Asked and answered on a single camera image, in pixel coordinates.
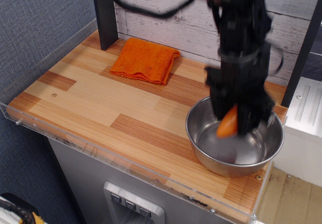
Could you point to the white aluminium frame block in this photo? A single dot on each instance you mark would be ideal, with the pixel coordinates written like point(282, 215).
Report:
point(300, 154)

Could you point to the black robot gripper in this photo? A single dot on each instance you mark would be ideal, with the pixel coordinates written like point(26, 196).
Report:
point(241, 84)

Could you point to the grey toy fridge cabinet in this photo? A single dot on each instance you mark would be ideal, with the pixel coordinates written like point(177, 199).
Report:
point(86, 177)

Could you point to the stainless steel bowl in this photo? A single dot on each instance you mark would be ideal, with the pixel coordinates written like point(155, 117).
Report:
point(234, 156)

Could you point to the white rail with black base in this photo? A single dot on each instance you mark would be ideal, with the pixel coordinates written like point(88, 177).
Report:
point(16, 210)

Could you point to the black right upright post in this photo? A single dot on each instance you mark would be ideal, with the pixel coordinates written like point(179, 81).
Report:
point(301, 16)

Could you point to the folded orange cloth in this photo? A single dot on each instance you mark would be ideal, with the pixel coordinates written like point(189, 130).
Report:
point(145, 61)

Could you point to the black upright post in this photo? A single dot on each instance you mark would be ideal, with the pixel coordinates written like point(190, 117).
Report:
point(106, 21)
point(301, 16)

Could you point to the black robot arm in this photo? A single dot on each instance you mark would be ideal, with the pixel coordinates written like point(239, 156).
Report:
point(242, 26)

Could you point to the orange toy carrot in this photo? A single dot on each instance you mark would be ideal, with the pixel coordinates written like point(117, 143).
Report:
point(228, 126)

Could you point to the clear acrylic table guard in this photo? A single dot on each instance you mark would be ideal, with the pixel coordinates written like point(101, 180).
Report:
point(60, 87)

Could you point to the silver dispenser button panel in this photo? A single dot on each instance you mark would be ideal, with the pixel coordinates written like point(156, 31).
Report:
point(127, 207)

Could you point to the black left upright post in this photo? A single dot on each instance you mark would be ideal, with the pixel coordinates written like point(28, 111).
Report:
point(106, 21)

